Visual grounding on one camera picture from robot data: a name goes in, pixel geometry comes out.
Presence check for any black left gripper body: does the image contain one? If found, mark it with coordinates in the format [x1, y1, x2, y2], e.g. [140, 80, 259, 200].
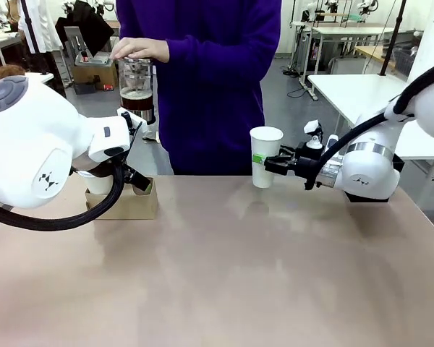
[124, 166, 153, 195]

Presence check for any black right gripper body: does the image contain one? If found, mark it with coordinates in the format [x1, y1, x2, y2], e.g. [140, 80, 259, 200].
[292, 142, 326, 181]

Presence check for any white paper cup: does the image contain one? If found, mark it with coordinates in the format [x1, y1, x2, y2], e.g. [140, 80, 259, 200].
[80, 171, 114, 195]
[249, 126, 284, 189]

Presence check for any brown cardboard cup carrier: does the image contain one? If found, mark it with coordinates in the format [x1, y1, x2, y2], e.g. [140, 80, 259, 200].
[85, 176, 158, 220]

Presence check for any glass french press with coffee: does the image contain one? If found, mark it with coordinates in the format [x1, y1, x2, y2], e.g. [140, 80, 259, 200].
[117, 56, 157, 126]

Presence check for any person left forearm purple sleeve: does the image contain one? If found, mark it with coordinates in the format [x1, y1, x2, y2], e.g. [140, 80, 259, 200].
[165, 38, 281, 79]

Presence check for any person left hand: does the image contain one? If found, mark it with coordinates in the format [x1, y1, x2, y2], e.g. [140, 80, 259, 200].
[110, 37, 170, 63]

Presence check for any large white table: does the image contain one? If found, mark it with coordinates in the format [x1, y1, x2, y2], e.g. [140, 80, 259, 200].
[307, 74, 434, 162]

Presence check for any person in purple sweater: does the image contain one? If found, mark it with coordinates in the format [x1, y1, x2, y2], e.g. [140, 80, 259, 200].
[114, 0, 284, 176]

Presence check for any brown cardboard box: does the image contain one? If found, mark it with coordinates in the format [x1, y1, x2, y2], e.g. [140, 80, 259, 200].
[72, 63, 119, 88]

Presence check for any wooden top table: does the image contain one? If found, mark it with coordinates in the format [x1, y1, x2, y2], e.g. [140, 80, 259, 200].
[354, 45, 397, 70]

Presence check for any grey flat case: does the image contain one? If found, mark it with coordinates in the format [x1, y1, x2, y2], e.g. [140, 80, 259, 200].
[75, 50, 116, 67]

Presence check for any white lab table with legs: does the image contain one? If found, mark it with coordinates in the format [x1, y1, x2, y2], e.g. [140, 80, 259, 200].
[290, 20, 397, 92]

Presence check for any small white side table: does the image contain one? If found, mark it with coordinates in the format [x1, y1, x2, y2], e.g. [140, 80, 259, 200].
[24, 72, 55, 85]

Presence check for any black pole stand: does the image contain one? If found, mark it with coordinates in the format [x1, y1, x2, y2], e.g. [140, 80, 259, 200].
[378, 0, 408, 77]

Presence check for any black hanging cloth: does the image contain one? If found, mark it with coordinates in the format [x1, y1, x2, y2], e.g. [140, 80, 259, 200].
[54, 0, 116, 59]

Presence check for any brown furry object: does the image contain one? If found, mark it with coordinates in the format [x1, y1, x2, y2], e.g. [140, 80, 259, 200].
[0, 64, 26, 88]

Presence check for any person in white coat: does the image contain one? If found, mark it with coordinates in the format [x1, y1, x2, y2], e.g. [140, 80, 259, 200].
[17, 0, 73, 99]

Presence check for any white workbench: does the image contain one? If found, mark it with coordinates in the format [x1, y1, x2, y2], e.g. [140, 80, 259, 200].
[0, 30, 22, 67]

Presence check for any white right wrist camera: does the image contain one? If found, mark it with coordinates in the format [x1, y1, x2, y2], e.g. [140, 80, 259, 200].
[302, 119, 323, 137]

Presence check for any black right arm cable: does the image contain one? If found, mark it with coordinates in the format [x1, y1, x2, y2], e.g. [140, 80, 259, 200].
[303, 59, 434, 192]

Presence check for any wire mesh basket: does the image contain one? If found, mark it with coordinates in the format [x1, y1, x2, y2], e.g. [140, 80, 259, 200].
[392, 46, 420, 77]

